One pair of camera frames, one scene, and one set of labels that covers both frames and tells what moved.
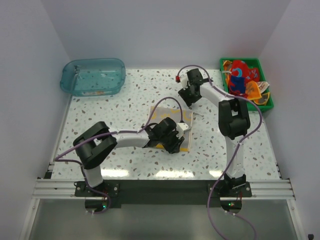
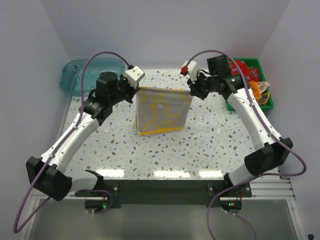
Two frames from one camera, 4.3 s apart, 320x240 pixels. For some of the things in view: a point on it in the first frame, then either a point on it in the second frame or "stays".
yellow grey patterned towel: (157, 114) -> (161, 110)
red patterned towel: (240, 68) stays
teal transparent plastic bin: (93, 77) stays
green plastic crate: (222, 60) -> (255, 63)
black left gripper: (175, 146) -> (132, 90)
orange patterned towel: (252, 92) stays
